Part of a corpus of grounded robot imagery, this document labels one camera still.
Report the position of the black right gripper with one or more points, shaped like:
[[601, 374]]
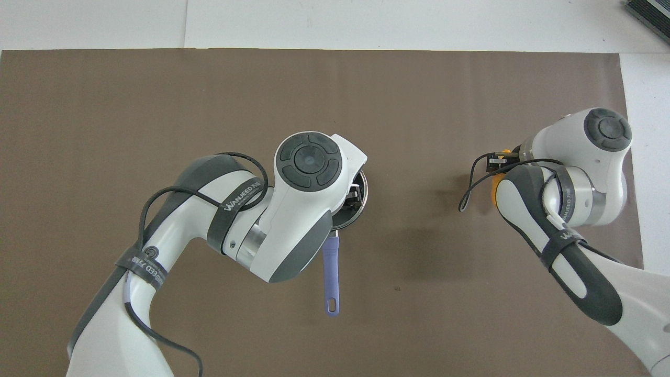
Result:
[[517, 159]]

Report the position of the yellow corn cob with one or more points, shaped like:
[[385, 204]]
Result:
[[494, 187]]

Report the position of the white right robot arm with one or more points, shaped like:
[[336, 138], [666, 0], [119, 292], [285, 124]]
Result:
[[586, 173]]

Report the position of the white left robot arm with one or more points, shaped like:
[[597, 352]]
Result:
[[293, 209]]

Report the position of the dark blue saucepan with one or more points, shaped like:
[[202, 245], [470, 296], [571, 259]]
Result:
[[331, 272]]

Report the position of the brown table mat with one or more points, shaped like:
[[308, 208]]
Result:
[[419, 104]]

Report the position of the dark ribbed box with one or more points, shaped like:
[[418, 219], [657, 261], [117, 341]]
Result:
[[651, 13]]

